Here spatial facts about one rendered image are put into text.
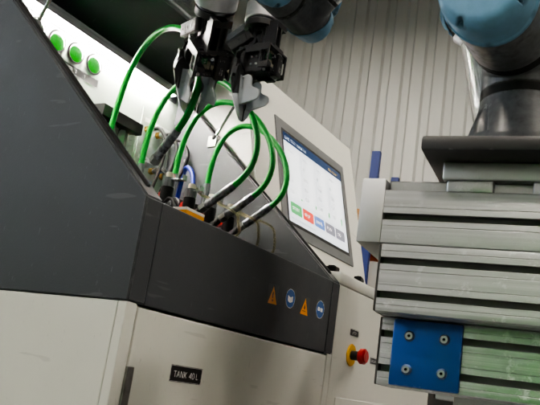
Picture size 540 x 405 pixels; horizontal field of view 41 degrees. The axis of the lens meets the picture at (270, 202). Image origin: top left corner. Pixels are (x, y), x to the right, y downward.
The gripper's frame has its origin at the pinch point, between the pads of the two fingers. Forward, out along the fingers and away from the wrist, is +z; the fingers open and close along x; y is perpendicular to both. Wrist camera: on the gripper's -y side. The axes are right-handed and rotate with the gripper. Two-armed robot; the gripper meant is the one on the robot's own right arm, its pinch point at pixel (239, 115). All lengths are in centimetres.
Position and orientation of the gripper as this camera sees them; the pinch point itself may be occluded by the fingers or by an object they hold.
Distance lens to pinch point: 149.0
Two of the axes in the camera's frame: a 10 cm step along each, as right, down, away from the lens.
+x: 4.9, 2.8, 8.2
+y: 8.6, 0.0, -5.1
